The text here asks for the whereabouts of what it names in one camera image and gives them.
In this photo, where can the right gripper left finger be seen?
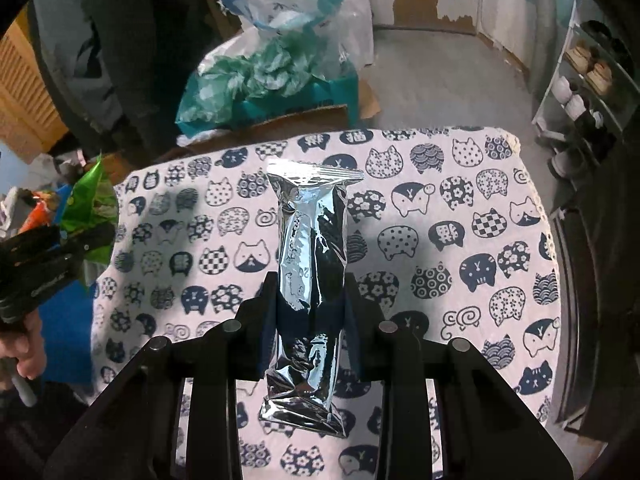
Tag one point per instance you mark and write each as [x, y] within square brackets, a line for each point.
[236, 349]

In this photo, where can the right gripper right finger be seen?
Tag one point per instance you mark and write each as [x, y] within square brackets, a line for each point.
[381, 351]

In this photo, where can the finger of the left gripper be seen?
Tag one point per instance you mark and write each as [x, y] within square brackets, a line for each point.
[94, 244]

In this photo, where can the silver foil snack pack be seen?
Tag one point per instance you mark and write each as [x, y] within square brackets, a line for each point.
[310, 304]

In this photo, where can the small orange green snack bag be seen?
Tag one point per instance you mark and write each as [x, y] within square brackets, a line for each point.
[46, 205]

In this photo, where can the person's left hand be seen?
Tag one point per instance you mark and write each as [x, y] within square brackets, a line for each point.
[26, 347]

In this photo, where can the blue cardboard box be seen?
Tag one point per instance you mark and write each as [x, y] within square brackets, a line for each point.
[66, 330]

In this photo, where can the wooden louvered door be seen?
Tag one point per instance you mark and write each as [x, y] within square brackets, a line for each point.
[30, 123]

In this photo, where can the cat pattern cloth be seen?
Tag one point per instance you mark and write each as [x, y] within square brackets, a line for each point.
[446, 234]

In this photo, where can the grey hanging jacket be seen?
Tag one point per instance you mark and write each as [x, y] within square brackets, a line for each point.
[70, 59]

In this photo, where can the black hanging coat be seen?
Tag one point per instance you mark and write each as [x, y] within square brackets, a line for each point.
[150, 48]

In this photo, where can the teal box of packets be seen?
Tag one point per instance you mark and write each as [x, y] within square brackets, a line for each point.
[285, 74]

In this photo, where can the white shoe rack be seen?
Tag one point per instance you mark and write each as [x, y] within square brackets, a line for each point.
[594, 87]

